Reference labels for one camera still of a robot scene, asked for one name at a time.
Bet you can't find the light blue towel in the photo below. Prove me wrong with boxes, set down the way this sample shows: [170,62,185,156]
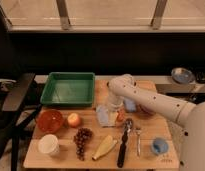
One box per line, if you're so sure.
[96,105,118,127]

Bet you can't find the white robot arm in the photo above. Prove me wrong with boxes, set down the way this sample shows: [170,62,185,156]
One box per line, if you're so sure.
[108,74,205,171]

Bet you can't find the green plastic tray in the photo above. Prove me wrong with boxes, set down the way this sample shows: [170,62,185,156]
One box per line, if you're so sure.
[40,72,95,107]

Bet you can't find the orange carrot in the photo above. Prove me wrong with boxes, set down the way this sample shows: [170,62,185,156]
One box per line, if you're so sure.
[116,111,125,122]

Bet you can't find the blue sponge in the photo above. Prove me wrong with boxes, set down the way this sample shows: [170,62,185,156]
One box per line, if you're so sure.
[124,99,137,113]

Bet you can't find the purple bowl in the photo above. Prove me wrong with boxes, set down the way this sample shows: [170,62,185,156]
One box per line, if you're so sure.
[139,105,156,116]

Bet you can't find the silver fork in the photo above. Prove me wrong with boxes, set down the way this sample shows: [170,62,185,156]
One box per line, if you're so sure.
[135,127,142,157]

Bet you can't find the yellow banana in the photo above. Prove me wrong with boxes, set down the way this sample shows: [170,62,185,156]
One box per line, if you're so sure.
[92,135,117,161]

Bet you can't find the bunch of dark grapes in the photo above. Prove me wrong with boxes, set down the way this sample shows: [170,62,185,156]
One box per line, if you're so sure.
[73,128,93,161]

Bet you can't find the apple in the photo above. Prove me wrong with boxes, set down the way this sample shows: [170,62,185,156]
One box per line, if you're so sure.
[67,113,82,128]

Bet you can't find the blue cup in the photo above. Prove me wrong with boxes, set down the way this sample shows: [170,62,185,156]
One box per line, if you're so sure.
[151,137,169,155]

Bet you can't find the orange bowl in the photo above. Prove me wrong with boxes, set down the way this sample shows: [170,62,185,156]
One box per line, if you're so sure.
[37,109,64,133]

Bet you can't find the metal bowl on ledge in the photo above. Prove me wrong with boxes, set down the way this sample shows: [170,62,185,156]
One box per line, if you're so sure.
[171,67,194,84]

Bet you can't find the white cup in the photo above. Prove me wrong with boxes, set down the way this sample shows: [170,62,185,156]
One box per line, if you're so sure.
[38,134,60,156]

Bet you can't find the dark object on ledge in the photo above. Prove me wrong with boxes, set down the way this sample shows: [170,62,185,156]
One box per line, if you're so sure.
[196,72,205,84]

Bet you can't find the black chair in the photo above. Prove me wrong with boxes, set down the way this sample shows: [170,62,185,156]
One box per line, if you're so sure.
[0,73,42,171]

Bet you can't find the black handled ice cream scoop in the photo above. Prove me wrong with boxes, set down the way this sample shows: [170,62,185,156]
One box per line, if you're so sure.
[117,118,133,168]

